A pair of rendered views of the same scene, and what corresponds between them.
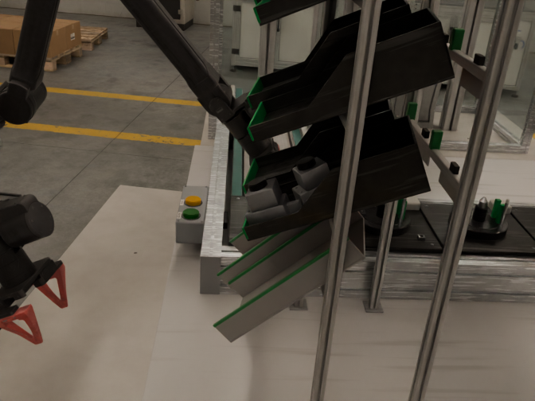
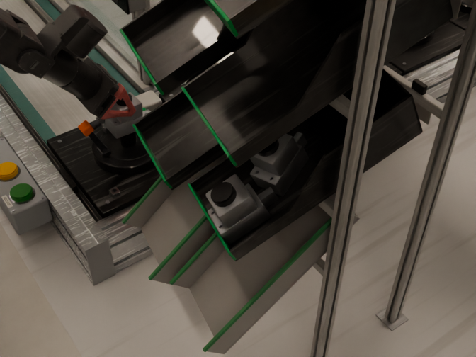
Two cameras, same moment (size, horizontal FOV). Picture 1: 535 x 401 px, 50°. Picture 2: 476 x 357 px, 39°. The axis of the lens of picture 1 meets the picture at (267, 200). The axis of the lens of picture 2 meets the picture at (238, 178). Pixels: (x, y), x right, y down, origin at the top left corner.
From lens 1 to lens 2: 0.48 m
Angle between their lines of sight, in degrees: 31
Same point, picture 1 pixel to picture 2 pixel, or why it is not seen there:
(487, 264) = not seen: hidden behind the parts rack
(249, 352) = (202, 329)
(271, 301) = (265, 300)
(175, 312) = (86, 326)
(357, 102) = (371, 89)
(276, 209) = (256, 213)
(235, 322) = (227, 336)
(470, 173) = (462, 101)
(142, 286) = (18, 312)
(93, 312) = not seen: outside the picture
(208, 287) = (101, 275)
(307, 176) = (278, 161)
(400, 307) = not seen: hidden behind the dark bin
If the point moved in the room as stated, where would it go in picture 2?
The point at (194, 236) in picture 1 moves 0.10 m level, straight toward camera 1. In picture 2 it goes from (40, 217) to (67, 251)
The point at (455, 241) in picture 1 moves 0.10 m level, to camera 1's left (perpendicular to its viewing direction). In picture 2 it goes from (443, 165) to (384, 193)
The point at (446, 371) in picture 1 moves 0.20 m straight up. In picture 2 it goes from (384, 244) to (402, 168)
